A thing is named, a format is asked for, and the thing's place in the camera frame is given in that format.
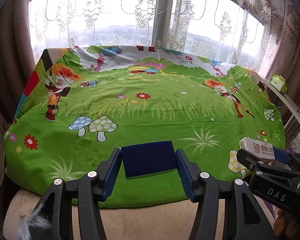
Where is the navy blue box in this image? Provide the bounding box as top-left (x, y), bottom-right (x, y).
top-left (121, 141), bottom-right (179, 180)

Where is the beige upholstered stool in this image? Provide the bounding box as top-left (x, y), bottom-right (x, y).
top-left (2, 187), bottom-right (275, 240)

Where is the white box with logo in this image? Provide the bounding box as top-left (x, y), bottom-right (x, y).
top-left (238, 137), bottom-right (276, 161)

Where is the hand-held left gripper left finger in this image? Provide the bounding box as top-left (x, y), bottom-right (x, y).
top-left (35, 147), bottom-right (122, 240)

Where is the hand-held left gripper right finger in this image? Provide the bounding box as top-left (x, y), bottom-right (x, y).
top-left (175, 148), bottom-right (275, 240)

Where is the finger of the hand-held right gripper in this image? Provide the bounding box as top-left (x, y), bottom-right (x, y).
top-left (274, 147), bottom-right (300, 173)
top-left (236, 148), bottom-right (300, 209)

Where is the white window ledge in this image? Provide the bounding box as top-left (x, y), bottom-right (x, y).
top-left (259, 76), bottom-right (300, 135)

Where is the purple storage box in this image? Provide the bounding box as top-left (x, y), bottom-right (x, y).
top-left (269, 147), bottom-right (295, 219)

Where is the green tissue box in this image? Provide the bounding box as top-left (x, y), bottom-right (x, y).
top-left (269, 74), bottom-right (288, 95)

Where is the person's right hand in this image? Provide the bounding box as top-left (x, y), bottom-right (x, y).
top-left (275, 208), bottom-right (300, 236)

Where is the patterned brown curtain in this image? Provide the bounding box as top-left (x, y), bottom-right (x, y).
top-left (255, 0), bottom-right (300, 153)

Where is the green cartoon printed blanket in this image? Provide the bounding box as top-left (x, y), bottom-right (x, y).
top-left (4, 44), bottom-right (287, 209)

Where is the white lace curtain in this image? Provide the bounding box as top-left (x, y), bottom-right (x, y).
top-left (27, 0), bottom-right (268, 78)

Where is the plain brown curtain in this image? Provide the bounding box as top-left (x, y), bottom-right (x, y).
top-left (0, 0), bottom-right (44, 130)

